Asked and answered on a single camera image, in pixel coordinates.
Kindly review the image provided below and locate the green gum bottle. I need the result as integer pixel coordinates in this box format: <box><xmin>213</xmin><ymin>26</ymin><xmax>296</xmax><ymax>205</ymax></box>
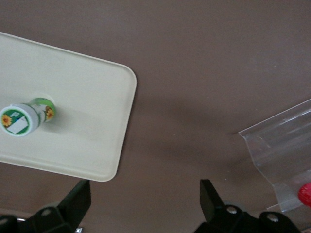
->
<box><xmin>0</xmin><ymin>97</ymin><xmax>56</xmax><ymax>137</ymax></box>

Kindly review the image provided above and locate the beige plastic tray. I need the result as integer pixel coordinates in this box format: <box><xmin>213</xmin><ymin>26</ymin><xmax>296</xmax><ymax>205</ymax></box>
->
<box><xmin>0</xmin><ymin>32</ymin><xmax>138</xmax><ymax>183</ymax></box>

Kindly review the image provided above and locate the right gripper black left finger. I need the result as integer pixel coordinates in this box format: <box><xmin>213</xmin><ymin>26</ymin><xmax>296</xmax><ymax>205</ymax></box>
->
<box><xmin>0</xmin><ymin>179</ymin><xmax>92</xmax><ymax>233</ymax></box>

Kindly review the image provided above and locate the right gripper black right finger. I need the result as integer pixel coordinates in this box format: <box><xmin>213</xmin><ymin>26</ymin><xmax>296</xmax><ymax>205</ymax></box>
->
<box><xmin>194</xmin><ymin>179</ymin><xmax>302</xmax><ymax>233</ymax></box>

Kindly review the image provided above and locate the red gum bottle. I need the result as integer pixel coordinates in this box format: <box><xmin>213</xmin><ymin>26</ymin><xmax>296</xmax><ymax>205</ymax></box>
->
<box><xmin>298</xmin><ymin>182</ymin><xmax>311</xmax><ymax>209</ymax></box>

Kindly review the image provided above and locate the clear acrylic stepped display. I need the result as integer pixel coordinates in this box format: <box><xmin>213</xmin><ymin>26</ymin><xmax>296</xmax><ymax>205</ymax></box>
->
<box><xmin>238</xmin><ymin>99</ymin><xmax>311</xmax><ymax>213</ymax></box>

